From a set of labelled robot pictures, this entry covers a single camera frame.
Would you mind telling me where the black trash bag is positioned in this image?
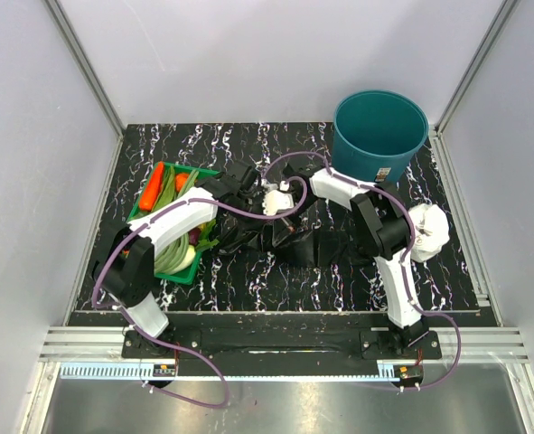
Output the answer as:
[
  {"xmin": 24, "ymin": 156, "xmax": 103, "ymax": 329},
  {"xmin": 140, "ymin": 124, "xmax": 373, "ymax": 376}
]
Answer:
[{"xmin": 212, "ymin": 211, "xmax": 370, "ymax": 268}]

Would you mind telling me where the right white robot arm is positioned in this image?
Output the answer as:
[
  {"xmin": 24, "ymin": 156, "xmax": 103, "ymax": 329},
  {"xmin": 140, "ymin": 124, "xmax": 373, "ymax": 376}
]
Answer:
[{"xmin": 283, "ymin": 165, "xmax": 428, "ymax": 358}]

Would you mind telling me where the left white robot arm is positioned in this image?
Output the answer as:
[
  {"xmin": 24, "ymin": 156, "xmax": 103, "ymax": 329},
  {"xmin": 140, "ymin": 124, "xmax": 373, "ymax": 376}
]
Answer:
[{"xmin": 92, "ymin": 163, "xmax": 258, "ymax": 357}]

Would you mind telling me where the teal trash bin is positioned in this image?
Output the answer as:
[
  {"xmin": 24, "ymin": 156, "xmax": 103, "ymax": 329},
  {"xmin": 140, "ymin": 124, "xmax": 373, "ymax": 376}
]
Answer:
[{"xmin": 331, "ymin": 90, "xmax": 429, "ymax": 184}]

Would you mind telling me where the orange tomato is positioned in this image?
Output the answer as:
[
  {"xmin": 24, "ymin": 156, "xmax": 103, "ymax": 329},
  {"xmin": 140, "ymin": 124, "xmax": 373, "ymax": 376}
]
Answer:
[{"xmin": 174, "ymin": 173, "xmax": 189, "ymax": 193}]

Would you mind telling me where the purple onion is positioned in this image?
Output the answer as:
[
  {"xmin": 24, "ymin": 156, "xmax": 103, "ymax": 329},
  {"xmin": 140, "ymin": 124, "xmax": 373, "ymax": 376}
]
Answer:
[{"xmin": 188, "ymin": 227, "xmax": 201, "ymax": 247}]

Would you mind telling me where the white round vegetable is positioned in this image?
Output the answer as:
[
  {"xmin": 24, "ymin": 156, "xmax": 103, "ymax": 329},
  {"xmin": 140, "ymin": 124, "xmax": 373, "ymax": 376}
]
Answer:
[{"xmin": 173, "ymin": 245, "xmax": 196, "ymax": 274}]

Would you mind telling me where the orange carrot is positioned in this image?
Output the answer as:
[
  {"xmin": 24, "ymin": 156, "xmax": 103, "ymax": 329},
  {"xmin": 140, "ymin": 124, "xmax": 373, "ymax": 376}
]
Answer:
[{"xmin": 138, "ymin": 162, "xmax": 165, "ymax": 212}]

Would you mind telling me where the green vegetable basket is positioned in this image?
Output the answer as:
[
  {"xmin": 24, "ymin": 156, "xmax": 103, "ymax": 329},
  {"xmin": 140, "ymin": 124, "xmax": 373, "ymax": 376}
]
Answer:
[{"xmin": 127, "ymin": 162, "xmax": 218, "ymax": 284}]

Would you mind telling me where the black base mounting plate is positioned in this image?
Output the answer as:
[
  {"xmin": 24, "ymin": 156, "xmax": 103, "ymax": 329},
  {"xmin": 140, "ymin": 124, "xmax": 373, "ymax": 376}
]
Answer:
[{"xmin": 67, "ymin": 309, "xmax": 444, "ymax": 363}]

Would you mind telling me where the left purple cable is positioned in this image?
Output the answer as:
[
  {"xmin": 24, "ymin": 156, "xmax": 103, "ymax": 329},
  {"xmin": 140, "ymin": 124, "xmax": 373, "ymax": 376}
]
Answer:
[{"xmin": 90, "ymin": 175, "xmax": 311, "ymax": 408}]

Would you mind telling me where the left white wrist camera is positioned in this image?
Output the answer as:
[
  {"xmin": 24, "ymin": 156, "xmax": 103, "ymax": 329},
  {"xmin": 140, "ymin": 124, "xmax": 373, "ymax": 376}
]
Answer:
[{"xmin": 262, "ymin": 190, "xmax": 295, "ymax": 216}]

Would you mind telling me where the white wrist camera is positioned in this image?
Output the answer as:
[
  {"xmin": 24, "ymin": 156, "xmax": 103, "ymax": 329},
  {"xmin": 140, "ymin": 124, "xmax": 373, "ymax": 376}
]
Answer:
[
  {"xmin": 261, "ymin": 179, "xmax": 279, "ymax": 192},
  {"xmin": 262, "ymin": 190, "xmax": 295, "ymax": 216}
]

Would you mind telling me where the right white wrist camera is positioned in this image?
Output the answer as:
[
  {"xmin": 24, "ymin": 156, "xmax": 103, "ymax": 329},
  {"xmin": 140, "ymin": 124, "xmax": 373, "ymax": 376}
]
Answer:
[{"xmin": 261, "ymin": 179, "xmax": 279, "ymax": 192}]

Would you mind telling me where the aluminium frame rail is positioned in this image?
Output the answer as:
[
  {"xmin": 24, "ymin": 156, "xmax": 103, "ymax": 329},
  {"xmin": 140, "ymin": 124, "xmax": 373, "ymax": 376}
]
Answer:
[{"xmin": 429, "ymin": 129, "xmax": 529, "ymax": 363}]

